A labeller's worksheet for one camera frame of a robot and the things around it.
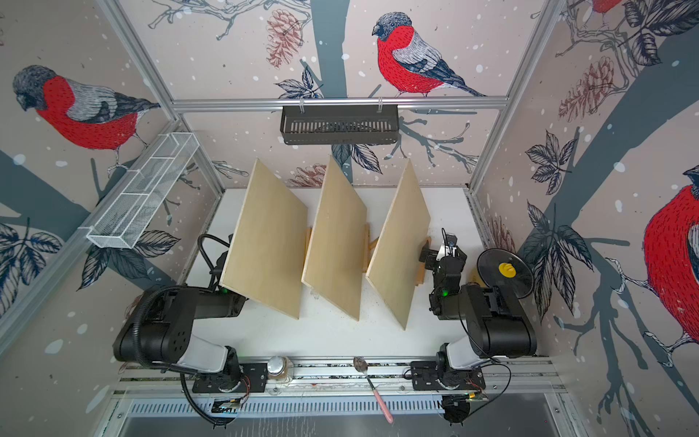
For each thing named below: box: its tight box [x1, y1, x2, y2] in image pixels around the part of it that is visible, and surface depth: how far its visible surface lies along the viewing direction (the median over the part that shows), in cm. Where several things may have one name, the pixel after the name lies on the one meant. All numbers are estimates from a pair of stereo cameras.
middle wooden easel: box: [362, 223, 380, 273], surface depth 97 cm
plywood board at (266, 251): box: [219, 158, 309, 320], surface depth 79 cm
